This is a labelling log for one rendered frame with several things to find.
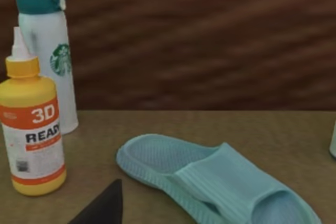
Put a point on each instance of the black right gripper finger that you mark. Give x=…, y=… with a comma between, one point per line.
x=105, y=207

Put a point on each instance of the yellow glue bottle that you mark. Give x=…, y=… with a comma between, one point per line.
x=32, y=129

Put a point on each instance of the light blue rubber slipper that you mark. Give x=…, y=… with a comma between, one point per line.
x=210, y=176

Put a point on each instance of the white Starbucks tumbler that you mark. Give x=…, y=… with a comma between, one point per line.
x=50, y=58

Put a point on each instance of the pale green white object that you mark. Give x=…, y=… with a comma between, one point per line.
x=333, y=140

